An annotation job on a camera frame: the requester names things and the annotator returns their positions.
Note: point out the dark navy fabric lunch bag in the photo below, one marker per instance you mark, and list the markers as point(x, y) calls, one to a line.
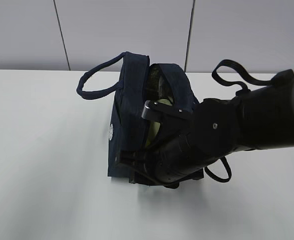
point(141, 81)

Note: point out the green lidded glass food container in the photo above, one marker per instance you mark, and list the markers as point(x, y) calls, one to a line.
point(155, 126)

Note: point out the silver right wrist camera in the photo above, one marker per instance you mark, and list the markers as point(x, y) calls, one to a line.
point(156, 112)

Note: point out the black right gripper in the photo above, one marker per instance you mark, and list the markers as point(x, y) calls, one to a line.
point(150, 167)

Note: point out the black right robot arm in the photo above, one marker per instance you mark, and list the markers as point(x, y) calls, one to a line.
point(253, 120)

